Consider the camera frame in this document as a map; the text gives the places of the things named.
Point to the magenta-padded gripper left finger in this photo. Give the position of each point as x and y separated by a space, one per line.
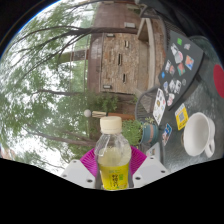
75 173

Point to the white sticker sheet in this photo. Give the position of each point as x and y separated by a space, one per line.
159 106

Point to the white mug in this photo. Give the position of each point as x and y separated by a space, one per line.
196 135

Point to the yellow card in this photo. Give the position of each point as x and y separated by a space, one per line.
181 117

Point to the grey mesh chair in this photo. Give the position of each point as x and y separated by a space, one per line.
145 103

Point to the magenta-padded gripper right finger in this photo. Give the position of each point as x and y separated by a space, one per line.
150 170

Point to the black laptop with stickers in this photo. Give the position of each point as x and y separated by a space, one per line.
180 70

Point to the clear bottle with yellow label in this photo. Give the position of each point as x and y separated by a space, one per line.
113 166

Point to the small blue sticker card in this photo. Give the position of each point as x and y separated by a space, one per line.
167 133

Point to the tree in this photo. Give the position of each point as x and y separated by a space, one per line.
100 31
66 139

